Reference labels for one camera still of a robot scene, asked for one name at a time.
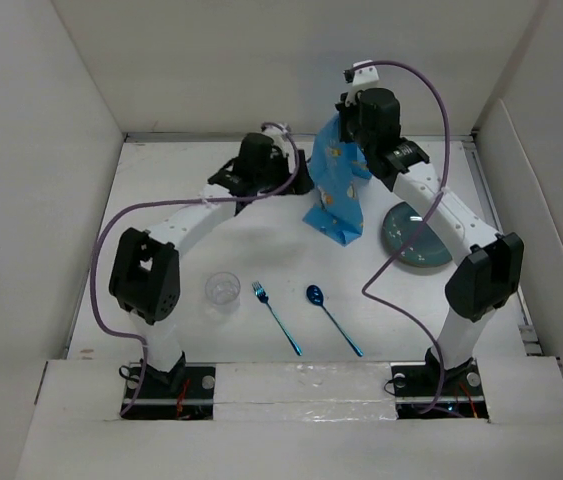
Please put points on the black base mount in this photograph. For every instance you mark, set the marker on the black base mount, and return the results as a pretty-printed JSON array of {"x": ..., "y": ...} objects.
[
  {"x": 417, "y": 393},
  {"x": 190, "y": 399}
]

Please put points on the blue metal spoon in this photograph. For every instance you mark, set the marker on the blue metal spoon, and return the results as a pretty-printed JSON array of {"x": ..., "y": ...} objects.
[{"x": 316, "y": 297}]

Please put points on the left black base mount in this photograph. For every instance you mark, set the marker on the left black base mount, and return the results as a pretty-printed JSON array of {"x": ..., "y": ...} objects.
[{"x": 190, "y": 399}]

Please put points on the blue astronaut print placemat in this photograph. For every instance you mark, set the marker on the blue astronaut print placemat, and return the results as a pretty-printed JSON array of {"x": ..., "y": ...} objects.
[{"x": 335, "y": 167}]

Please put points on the clear plastic cup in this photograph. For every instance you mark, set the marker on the clear plastic cup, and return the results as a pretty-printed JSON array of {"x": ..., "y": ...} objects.
[{"x": 222, "y": 294}]

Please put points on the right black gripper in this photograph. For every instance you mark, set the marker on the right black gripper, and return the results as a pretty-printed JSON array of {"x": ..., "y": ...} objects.
[{"x": 346, "y": 109}]

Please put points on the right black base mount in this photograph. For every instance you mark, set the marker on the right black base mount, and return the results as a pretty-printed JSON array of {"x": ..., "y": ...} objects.
[{"x": 417, "y": 393}]

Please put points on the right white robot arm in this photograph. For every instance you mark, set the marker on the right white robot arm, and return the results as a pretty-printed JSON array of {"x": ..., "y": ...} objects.
[{"x": 488, "y": 263}]

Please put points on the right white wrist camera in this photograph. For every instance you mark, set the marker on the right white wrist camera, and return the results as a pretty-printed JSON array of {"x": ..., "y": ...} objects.
[{"x": 361, "y": 73}]

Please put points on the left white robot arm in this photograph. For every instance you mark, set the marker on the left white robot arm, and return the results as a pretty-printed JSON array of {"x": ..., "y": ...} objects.
[{"x": 145, "y": 278}]

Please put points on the blue metal fork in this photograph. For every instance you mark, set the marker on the blue metal fork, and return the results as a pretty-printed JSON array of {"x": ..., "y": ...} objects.
[{"x": 263, "y": 298}]

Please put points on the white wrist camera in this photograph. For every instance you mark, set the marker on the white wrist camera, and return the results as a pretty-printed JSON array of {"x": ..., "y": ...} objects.
[
  {"x": 361, "y": 73},
  {"x": 276, "y": 131}
]

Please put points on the teal ceramic plate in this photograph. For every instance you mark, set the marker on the teal ceramic plate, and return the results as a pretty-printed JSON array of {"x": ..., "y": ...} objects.
[{"x": 400, "y": 223}]

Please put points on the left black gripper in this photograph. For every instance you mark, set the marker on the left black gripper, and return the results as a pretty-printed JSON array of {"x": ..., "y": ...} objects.
[{"x": 280, "y": 160}]

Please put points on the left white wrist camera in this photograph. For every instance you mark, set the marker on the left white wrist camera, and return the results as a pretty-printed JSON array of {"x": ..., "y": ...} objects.
[{"x": 276, "y": 131}]

